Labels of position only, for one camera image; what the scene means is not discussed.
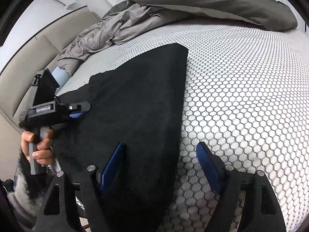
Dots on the light grey blanket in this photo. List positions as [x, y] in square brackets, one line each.
[108, 31]

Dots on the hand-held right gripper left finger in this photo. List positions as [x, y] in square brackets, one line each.
[113, 164]

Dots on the person's left forearm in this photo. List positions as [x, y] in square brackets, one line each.
[24, 198]

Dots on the beige padded headboard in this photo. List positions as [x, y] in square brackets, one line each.
[29, 77]

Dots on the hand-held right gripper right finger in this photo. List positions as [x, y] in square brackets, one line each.
[208, 166]

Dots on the light blue pillow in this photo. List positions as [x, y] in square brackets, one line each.
[61, 77]

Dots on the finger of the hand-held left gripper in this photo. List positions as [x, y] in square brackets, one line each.
[75, 115]
[79, 107]

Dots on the person's left hand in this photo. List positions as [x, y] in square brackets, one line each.
[45, 159]

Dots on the dark grey duvet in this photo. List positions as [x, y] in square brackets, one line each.
[205, 0]

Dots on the black pants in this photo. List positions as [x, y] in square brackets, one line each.
[140, 101]

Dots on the white honeycomb bed mattress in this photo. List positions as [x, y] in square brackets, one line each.
[241, 89]

